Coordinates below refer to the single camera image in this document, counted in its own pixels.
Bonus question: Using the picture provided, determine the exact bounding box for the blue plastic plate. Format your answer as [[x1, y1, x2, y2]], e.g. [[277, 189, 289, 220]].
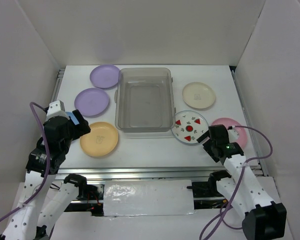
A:
[[66, 111, 79, 125]]

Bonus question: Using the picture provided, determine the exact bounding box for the white watermelon pattern plate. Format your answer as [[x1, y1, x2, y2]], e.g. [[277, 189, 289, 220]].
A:
[[171, 110, 209, 145]]

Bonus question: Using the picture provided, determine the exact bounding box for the yellow plastic plate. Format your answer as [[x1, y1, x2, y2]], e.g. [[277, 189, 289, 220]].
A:
[[79, 121, 119, 157]]

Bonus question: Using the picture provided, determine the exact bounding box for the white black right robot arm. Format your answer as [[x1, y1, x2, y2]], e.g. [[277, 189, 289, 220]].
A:
[[197, 124, 287, 240]]

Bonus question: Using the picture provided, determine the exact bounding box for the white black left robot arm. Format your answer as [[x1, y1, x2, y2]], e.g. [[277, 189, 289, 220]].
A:
[[0, 104, 91, 240]]

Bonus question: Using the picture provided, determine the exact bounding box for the clear plastic bin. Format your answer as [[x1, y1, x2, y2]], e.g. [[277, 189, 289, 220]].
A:
[[114, 67, 176, 133]]

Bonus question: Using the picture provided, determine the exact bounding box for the pink plastic plate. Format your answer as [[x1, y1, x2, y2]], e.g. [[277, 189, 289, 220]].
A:
[[211, 117, 248, 149]]

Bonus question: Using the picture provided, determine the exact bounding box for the purple plate near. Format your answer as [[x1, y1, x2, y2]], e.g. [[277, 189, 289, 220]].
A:
[[74, 88, 110, 117]]

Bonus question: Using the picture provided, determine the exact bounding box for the purple plate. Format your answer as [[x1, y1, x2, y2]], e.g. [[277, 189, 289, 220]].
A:
[[89, 64, 120, 89], [74, 88, 110, 117]]

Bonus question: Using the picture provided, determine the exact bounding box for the cream plastic plate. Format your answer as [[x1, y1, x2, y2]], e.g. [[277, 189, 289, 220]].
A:
[[182, 82, 216, 109]]

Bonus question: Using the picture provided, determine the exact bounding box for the purple plate far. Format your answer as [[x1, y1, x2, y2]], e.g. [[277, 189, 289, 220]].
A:
[[89, 64, 120, 89]]

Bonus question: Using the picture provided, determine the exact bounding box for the white glossy cover panel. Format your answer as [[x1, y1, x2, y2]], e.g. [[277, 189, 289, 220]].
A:
[[103, 180, 195, 217]]

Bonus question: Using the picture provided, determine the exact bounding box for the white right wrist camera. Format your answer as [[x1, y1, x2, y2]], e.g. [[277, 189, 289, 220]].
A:
[[227, 128, 240, 143]]

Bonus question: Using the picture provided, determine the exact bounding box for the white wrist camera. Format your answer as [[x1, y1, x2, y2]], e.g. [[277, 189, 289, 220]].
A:
[[45, 100, 69, 121], [227, 128, 240, 143]]

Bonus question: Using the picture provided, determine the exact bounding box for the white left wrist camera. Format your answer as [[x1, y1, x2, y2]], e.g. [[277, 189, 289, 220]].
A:
[[45, 100, 69, 121]]

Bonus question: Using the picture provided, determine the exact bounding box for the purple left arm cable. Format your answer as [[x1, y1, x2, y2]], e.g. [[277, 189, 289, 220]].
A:
[[0, 101, 52, 233]]

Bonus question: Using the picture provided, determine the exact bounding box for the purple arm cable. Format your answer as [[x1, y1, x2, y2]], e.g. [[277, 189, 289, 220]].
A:
[[0, 101, 52, 233], [199, 125, 273, 240]]

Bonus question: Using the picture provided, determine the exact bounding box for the aluminium rail frame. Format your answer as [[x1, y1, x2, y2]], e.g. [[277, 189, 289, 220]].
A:
[[51, 65, 269, 213]]

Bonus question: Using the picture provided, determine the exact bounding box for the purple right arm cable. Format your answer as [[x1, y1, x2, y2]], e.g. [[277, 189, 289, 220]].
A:
[[199, 125, 273, 240]]

